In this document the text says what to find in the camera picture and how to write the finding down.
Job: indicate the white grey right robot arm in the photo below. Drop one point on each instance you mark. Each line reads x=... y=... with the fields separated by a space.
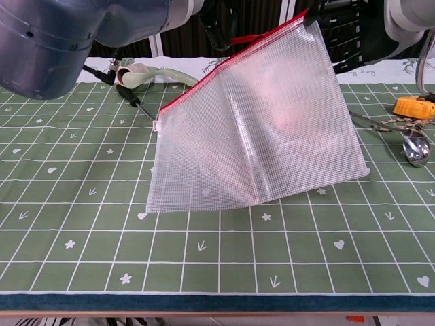
x=408 y=27

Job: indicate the green patterned cutting mat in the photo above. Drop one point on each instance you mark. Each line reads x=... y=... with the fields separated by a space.
x=238 y=258

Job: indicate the blue grey left robot arm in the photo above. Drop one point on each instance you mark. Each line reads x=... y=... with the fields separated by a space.
x=44 y=51

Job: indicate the small orange object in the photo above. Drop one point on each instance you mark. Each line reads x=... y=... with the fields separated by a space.
x=355 y=319

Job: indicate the dark pleated curtain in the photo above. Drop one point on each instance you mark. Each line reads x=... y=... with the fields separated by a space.
x=261 y=17

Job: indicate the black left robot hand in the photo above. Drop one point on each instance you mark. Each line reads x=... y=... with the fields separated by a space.
x=217 y=34

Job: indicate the black white striped object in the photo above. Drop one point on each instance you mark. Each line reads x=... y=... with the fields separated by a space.
x=40 y=322

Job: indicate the dark blue under cloth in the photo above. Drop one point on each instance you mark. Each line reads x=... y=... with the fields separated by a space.
x=217 y=302

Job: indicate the white frame post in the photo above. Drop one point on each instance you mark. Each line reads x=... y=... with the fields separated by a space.
x=156 y=45
x=287 y=8

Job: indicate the clear mesh zipper pouch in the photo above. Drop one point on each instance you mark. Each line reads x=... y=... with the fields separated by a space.
x=238 y=153

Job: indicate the red zipper pull loop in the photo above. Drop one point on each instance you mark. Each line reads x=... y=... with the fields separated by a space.
x=243 y=39

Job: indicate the pale green lint roller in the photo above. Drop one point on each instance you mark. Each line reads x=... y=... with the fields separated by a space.
x=136 y=79

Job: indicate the yellow tape measure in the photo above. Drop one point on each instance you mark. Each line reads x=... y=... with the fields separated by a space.
x=411 y=107

